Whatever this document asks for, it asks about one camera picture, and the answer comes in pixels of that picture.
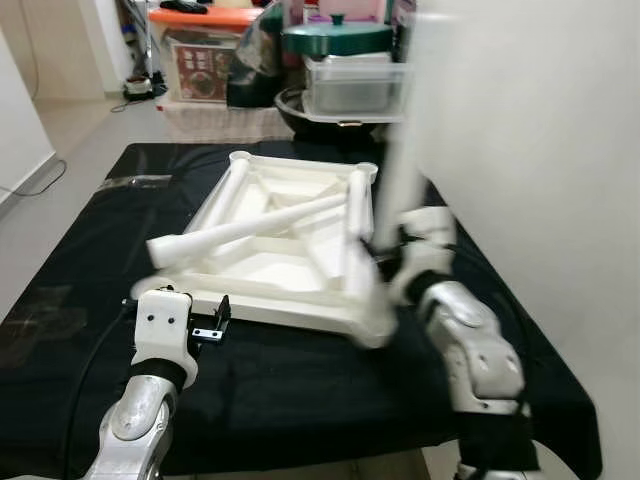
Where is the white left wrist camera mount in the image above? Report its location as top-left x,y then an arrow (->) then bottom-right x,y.
132,285 -> 199,386

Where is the green pot lid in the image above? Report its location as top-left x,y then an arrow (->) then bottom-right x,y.
282,12 -> 393,57

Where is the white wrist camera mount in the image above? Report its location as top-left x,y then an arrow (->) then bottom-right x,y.
385,205 -> 459,306
132,285 -> 199,386

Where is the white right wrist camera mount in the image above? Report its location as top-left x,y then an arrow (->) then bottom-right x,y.
385,205 -> 459,306

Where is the orange-lid clear storage box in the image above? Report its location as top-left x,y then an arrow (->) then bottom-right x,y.
148,5 -> 263,103

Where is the white lace cloth cover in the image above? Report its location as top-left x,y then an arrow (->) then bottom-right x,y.
160,100 -> 291,143

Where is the white plastic table top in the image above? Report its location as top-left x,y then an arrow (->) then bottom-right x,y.
130,150 -> 401,351

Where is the black tablecloth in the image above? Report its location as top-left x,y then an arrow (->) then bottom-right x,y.
0,140 -> 604,480

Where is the clear plastic storage container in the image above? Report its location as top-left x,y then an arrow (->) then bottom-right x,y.
300,55 -> 411,123

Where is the black wok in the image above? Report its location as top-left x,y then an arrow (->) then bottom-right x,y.
275,88 -> 401,141

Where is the small black remote-like object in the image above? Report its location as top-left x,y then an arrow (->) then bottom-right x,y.
160,0 -> 209,15

